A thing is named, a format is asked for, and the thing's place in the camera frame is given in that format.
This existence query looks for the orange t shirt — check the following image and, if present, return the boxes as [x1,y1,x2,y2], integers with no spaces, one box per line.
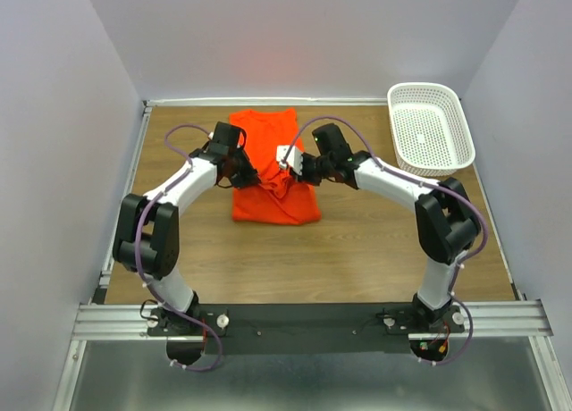
[229,108,321,225]

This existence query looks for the white perforated plastic basket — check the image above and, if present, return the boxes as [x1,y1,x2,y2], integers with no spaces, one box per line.
[387,82,475,177]

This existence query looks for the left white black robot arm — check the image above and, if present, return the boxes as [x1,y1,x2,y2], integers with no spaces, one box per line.
[112,122,260,335]

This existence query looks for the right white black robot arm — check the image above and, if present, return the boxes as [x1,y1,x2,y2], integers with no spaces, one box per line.
[276,123,488,332]

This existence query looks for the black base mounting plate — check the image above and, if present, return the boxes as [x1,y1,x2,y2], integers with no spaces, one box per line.
[144,302,465,361]

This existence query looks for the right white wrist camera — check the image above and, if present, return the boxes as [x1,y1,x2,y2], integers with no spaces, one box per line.
[276,145,304,175]

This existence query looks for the aluminium frame rail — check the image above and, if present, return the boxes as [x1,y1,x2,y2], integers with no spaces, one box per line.
[71,300,553,341]

